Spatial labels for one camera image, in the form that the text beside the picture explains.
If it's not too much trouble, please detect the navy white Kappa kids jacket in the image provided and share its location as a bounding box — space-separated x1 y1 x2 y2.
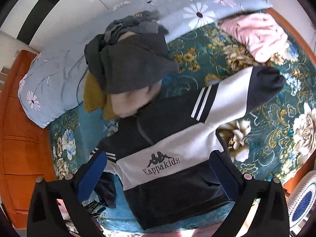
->
96 66 285 230

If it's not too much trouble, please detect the teal floral bed blanket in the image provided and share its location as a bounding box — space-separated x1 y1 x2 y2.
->
49 22 316 234

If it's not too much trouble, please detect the white blue round fan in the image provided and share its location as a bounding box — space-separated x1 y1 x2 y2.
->
287 170 316 230

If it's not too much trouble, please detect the mustard yellow knit sweater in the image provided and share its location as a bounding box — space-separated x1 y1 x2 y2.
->
83 72 117 120

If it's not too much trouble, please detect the cream fleece garment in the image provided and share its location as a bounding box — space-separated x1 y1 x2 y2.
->
109 80 162 118

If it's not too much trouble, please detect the light blue daisy quilt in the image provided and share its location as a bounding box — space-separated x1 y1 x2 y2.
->
18 0 272 128

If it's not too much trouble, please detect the dark grey garment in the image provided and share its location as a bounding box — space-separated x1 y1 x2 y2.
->
84 33 179 94

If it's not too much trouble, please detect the pink garment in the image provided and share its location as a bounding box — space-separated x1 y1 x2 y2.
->
217 12 289 63

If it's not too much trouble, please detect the white wardrobe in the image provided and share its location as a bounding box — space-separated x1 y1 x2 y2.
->
1 0 123 51

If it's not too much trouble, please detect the grey-green crumpled garment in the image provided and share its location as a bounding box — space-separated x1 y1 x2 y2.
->
104 10 169 44

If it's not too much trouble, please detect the orange wooden bed frame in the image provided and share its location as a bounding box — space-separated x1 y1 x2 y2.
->
0 50 57 229

